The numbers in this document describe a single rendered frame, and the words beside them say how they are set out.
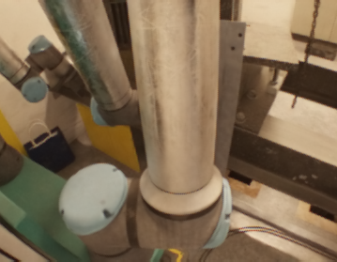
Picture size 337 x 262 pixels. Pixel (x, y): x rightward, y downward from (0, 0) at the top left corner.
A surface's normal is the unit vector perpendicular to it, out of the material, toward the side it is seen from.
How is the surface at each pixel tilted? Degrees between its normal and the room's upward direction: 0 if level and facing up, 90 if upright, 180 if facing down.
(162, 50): 80
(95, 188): 7
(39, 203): 0
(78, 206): 7
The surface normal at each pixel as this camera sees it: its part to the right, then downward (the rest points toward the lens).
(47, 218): -0.07, -0.74
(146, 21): -0.57, 0.47
